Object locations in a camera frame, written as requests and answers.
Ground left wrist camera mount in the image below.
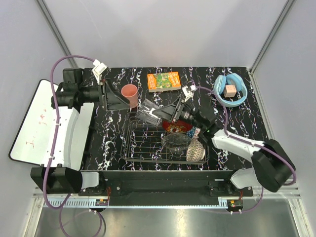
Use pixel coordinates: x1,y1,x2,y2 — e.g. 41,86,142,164
92,59,108,84

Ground purple cable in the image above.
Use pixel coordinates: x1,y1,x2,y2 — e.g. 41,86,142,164
42,55,107,235
190,85,297,215

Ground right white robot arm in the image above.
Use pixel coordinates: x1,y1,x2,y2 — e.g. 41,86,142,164
150,98,296,196

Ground clear glass bowl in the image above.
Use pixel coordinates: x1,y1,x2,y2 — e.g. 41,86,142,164
161,133,192,155

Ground blue patterned ceramic bowl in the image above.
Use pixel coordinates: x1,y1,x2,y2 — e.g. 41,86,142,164
186,127,200,139

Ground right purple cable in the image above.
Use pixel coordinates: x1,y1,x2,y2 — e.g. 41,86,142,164
190,85,297,215

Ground orange green book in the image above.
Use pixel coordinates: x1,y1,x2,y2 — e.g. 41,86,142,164
147,72,181,92

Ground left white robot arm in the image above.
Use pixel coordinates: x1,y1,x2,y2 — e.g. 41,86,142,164
30,64,129,196

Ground pink dice cube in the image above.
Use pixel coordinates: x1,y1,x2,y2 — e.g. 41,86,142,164
223,84,237,98

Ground light blue headphones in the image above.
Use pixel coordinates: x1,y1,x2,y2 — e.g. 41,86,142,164
213,73,248,108

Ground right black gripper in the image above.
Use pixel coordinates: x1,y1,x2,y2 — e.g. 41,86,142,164
152,97,204,130

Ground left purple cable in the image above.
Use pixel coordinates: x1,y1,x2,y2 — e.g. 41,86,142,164
42,55,107,235

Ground brown patterned ceramic bowl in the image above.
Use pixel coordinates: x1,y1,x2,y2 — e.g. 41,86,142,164
186,139,205,162

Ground clear drinking glass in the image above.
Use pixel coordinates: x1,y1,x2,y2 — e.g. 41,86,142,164
136,99,162,126

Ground black wire dish rack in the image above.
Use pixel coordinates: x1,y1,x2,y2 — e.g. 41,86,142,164
120,116,210,165

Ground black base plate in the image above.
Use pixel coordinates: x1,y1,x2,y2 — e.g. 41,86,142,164
80,170,253,207

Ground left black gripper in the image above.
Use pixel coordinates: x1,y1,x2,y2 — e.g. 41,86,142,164
79,78,130,111

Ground white board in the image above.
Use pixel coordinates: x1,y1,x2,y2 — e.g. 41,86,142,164
8,79,56,165

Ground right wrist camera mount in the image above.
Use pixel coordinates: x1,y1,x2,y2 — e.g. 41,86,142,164
182,85,197,102

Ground pink plastic cup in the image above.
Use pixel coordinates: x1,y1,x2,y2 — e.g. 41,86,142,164
121,84,138,108

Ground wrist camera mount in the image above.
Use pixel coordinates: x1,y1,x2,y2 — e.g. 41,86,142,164
182,85,197,102
92,59,108,84

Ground red floral plate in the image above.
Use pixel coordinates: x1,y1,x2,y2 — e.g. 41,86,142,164
162,120,193,133

